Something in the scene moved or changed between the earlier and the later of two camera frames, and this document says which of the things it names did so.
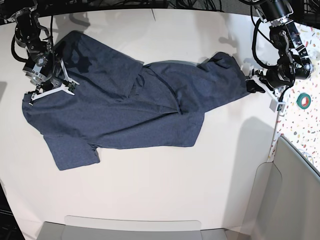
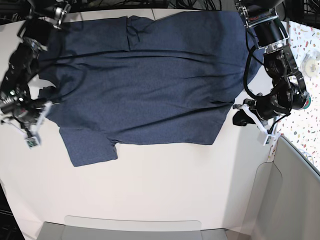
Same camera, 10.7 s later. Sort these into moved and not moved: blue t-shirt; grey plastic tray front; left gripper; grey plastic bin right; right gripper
Moved: right gripper; left gripper; blue t-shirt
Not moved: grey plastic bin right; grey plastic tray front
